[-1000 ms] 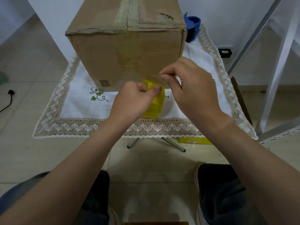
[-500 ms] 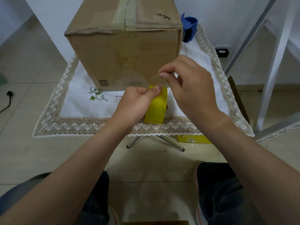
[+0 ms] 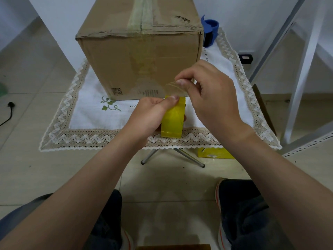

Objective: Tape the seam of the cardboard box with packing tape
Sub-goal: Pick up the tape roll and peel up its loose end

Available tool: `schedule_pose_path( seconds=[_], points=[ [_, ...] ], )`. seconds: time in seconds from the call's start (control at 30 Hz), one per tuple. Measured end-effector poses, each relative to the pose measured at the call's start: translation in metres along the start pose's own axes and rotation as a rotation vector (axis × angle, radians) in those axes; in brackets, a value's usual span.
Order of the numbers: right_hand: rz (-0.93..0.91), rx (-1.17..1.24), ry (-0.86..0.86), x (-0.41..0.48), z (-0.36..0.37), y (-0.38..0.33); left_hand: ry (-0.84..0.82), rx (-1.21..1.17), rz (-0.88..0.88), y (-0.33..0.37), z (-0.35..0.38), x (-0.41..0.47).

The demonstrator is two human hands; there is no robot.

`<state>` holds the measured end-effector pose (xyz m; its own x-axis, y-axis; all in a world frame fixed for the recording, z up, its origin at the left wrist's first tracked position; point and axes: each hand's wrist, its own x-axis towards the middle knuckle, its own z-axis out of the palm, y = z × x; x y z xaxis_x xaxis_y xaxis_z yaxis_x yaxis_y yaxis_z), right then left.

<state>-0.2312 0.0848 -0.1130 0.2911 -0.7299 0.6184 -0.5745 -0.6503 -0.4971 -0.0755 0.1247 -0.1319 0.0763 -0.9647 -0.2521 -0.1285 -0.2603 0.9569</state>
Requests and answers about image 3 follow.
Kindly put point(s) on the person's left thumb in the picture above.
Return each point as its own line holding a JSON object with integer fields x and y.
{"x": 169, "y": 100}

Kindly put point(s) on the person's left forearm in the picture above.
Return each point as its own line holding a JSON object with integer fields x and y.
{"x": 70, "y": 195}

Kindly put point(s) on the blue tape dispenser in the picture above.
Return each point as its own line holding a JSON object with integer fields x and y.
{"x": 210, "y": 31}

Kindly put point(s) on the large brown cardboard box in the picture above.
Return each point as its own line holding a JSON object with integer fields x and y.
{"x": 124, "y": 54}

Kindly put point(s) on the yellow packing tape roll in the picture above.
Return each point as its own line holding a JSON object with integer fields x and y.
{"x": 173, "y": 122}
{"x": 215, "y": 153}

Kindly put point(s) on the person's right white shoe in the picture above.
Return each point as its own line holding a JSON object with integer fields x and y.
{"x": 221, "y": 231}

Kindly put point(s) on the person's right trouser leg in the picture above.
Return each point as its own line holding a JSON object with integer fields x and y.
{"x": 247, "y": 216}

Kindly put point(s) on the person's right thumb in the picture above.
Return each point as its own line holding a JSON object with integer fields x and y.
{"x": 187, "y": 86}

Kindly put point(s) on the small black floor object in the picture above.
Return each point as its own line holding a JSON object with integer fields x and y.
{"x": 245, "y": 59}

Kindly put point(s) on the white lace-trimmed tablecloth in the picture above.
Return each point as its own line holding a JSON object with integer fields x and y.
{"x": 85, "y": 111}

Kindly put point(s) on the white metal frame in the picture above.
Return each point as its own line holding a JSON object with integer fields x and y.
{"x": 304, "y": 67}

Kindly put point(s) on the person's left hand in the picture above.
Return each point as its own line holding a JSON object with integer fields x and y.
{"x": 145, "y": 119}

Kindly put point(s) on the person's white shoe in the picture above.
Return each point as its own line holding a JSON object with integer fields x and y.
{"x": 127, "y": 240}
{"x": 221, "y": 231}

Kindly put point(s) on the person's right hand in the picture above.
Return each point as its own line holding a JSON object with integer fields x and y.
{"x": 216, "y": 101}

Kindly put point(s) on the flat brown cardboard piece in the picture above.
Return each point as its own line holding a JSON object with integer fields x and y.
{"x": 263, "y": 109}

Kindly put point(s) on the metal folding table legs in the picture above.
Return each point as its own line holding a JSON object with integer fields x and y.
{"x": 187, "y": 156}

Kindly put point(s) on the person's left white shoe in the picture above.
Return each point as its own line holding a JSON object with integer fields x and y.
{"x": 127, "y": 240}

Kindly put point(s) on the person's right forearm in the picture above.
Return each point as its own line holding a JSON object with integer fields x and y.
{"x": 286, "y": 187}

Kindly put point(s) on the person's left trouser leg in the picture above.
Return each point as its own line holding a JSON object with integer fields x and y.
{"x": 109, "y": 218}

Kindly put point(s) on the person's trouser leg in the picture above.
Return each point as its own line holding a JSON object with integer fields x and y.
{"x": 109, "y": 218}
{"x": 247, "y": 216}

